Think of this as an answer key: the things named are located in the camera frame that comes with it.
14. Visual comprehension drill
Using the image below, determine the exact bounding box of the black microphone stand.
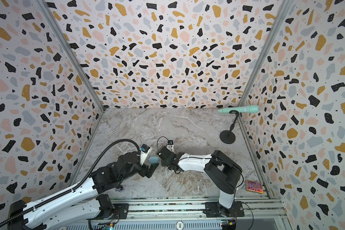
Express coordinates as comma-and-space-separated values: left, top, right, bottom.
219, 110, 240, 144

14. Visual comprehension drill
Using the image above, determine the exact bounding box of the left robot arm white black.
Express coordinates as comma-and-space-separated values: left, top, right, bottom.
7, 152, 159, 230

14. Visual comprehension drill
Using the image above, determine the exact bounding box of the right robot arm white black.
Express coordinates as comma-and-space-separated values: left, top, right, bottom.
157, 147, 242, 209

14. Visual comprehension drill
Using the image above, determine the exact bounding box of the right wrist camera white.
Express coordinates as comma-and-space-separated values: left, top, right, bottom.
166, 140, 174, 152

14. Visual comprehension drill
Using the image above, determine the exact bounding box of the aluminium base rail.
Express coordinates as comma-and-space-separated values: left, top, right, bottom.
56, 196, 292, 230

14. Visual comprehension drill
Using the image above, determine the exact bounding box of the blue earbud charging case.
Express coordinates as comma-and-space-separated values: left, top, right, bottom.
149, 156, 159, 164

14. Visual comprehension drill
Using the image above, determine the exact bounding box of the poker chip on rail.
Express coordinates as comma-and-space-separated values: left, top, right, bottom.
175, 221, 185, 230

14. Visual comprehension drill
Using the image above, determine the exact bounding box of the pink orange card box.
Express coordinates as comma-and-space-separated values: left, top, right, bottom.
246, 180, 264, 194

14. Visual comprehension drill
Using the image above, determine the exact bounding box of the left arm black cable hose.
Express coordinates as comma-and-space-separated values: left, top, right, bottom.
0, 138, 141, 230

